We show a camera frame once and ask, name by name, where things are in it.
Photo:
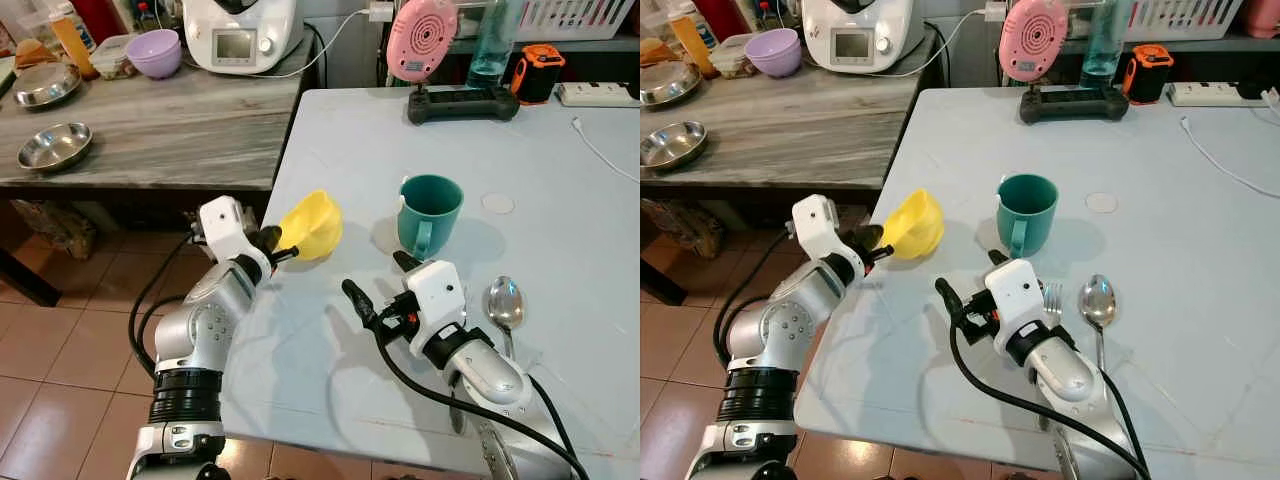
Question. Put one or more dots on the yellow plastic bowl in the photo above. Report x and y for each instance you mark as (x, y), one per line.
(918, 226)
(315, 228)

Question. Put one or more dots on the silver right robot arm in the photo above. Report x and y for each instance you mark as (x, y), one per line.
(1065, 375)
(490, 375)

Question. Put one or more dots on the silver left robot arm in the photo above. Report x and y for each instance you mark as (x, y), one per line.
(200, 335)
(775, 335)

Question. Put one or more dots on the green mug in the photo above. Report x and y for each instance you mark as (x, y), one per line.
(432, 215)
(1028, 213)

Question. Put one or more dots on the steel fork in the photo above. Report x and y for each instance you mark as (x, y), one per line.
(1052, 298)

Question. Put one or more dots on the steel spoon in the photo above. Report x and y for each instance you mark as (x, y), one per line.
(505, 300)
(1097, 298)

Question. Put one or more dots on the white round disc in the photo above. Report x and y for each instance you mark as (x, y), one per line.
(498, 203)
(1101, 202)

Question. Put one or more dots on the black handheld controller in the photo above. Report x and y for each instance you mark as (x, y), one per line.
(462, 105)
(1073, 104)

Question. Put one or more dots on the patterned bag under counter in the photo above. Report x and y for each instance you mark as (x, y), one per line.
(55, 228)
(685, 226)

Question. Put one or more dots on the white kitchen appliance with display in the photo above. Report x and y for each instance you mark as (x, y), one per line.
(860, 40)
(242, 40)

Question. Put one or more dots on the dark furniture leg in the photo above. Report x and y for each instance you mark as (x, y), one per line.
(28, 277)
(660, 285)

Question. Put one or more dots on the purple plastic bowl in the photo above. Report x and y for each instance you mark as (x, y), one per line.
(155, 55)
(774, 54)

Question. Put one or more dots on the shallow steel bowl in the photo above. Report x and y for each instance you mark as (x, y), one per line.
(673, 146)
(54, 147)

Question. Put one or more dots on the pink round fan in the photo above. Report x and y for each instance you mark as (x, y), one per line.
(422, 40)
(1033, 40)

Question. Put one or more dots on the clear plastic food container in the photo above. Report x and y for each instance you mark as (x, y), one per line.
(113, 60)
(732, 58)

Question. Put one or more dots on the clear teal water bottle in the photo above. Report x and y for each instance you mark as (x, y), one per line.
(492, 55)
(1105, 55)

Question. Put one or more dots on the orange and black device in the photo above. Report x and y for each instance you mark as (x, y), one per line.
(1148, 75)
(538, 75)

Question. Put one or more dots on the deep steel bowl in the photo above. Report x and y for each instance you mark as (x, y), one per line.
(47, 85)
(668, 84)

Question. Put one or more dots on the white power strip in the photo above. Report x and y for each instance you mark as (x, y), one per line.
(598, 95)
(1210, 95)

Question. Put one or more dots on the orange bottle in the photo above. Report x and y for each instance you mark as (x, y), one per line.
(73, 40)
(692, 40)

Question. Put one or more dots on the red container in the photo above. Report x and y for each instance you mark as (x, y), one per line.
(718, 15)
(98, 15)

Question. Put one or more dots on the orange wrapped food packet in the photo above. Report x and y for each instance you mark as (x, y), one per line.
(35, 53)
(655, 51)

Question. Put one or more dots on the white plastic basket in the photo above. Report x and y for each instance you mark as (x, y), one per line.
(580, 18)
(1185, 18)

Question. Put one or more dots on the pink container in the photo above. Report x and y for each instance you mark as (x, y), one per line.
(1262, 15)

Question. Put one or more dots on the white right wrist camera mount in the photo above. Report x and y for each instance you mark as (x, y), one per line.
(1018, 293)
(438, 295)

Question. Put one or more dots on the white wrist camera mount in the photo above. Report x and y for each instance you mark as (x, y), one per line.
(438, 295)
(225, 230)
(1018, 293)
(820, 228)

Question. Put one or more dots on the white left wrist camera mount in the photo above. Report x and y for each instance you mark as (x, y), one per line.
(820, 228)
(225, 230)

